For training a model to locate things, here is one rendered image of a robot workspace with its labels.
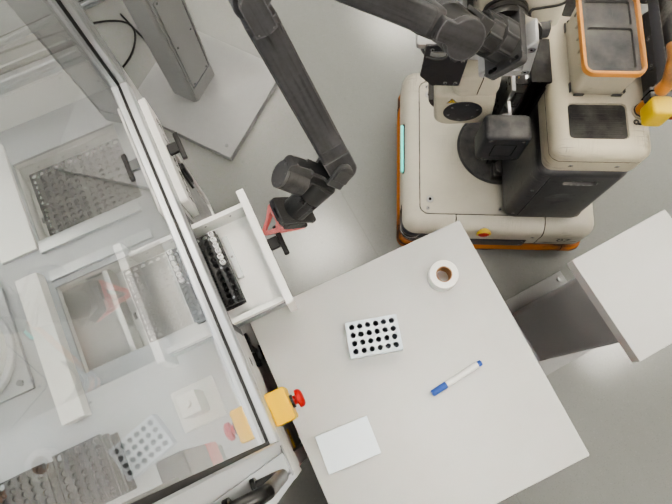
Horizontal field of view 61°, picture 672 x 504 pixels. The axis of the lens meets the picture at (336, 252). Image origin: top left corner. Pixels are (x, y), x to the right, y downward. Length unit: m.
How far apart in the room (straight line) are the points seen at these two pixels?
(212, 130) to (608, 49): 1.49
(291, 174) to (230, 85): 1.40
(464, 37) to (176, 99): 1.64
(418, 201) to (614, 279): 0.73
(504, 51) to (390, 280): 0.59
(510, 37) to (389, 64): 1.44
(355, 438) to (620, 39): 1.15
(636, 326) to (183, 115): 1.81
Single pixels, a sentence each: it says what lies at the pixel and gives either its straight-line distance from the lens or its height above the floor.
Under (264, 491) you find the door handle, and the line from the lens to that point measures 0.62.
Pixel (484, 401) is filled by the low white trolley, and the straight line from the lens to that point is 1.42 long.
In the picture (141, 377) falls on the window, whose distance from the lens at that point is 0.60.
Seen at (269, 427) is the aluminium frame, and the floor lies 0.99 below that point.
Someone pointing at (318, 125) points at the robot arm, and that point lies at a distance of 1.09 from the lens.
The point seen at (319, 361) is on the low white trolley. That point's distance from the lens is 1.39.
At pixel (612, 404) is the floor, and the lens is 2.34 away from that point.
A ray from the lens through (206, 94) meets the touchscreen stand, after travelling 2.50.
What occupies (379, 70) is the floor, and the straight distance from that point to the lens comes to 2.54.
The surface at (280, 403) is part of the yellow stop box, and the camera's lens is 1.24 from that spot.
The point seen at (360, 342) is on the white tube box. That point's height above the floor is 0.76.
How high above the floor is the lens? 2.14
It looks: 75 degrees down
